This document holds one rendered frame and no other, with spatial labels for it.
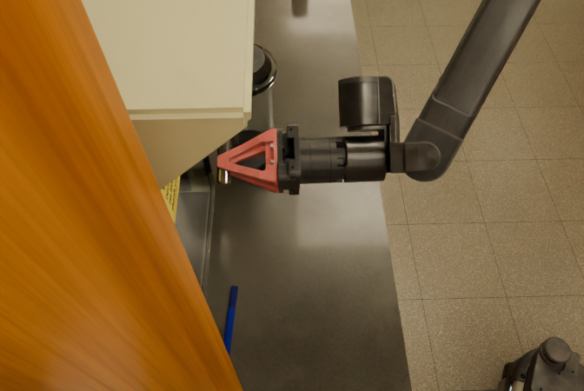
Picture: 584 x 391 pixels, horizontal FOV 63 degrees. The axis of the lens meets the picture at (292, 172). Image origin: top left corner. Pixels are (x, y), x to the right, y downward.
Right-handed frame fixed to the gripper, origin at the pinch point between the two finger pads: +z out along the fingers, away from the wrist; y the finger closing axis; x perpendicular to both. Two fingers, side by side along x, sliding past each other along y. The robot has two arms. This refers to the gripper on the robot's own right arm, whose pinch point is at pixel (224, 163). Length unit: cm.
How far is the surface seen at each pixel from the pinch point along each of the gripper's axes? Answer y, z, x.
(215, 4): 35.8, -4.1, 2.4
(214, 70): 37.4, -4.3, 6.9
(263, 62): -6.4, -4.8, -17.2
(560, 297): -119, -105, 19
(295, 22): -43, -11, -47
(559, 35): -168, -157, -115
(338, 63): -38, -20, -33
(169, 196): 9.6, 4.4, 6.2
